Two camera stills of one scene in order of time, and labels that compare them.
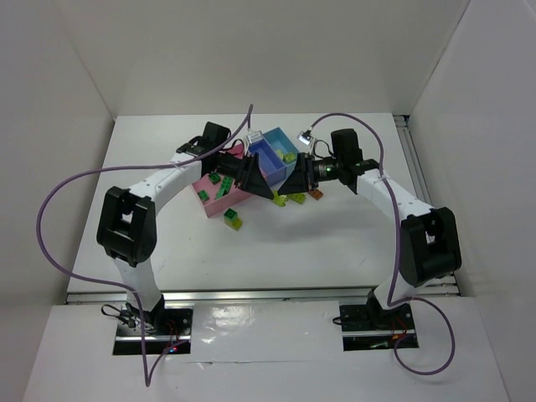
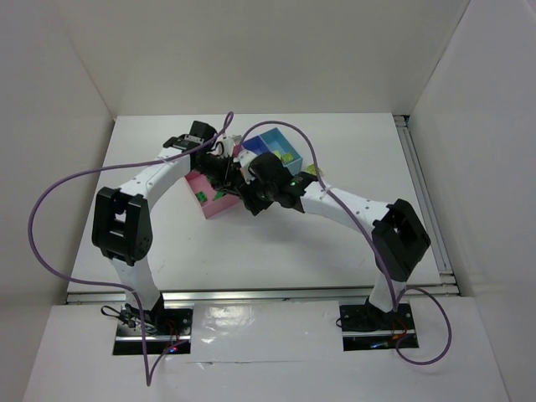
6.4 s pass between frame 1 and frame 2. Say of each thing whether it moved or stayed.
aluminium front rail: stayed
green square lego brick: stayed
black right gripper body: moved
